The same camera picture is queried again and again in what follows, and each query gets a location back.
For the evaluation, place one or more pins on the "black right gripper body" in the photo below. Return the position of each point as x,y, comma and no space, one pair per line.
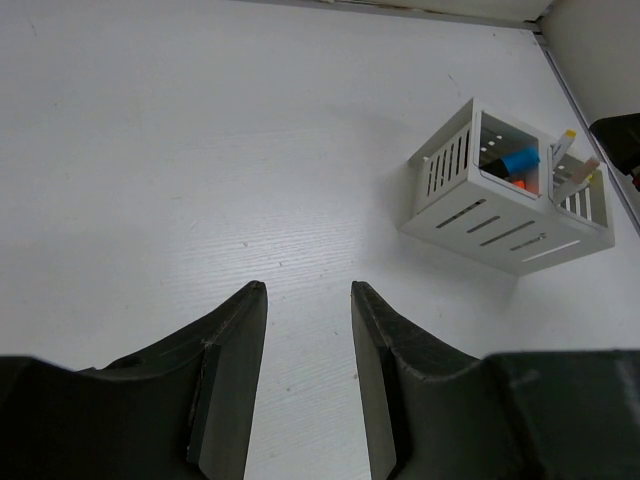
619,137

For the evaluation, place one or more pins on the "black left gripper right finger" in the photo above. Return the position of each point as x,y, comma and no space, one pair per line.
432,411

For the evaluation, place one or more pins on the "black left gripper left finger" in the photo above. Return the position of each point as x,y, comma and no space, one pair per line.
180,408

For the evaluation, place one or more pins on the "white marker yellow cap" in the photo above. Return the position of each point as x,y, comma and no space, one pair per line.
562,145

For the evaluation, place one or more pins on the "white marker with pink cap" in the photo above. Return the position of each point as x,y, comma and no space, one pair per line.
576,181

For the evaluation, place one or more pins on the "blue-capped black highlighter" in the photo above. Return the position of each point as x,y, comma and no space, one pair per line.
514,164

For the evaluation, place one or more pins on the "white two-compartment pen holder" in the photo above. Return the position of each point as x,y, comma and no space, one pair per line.
465,210

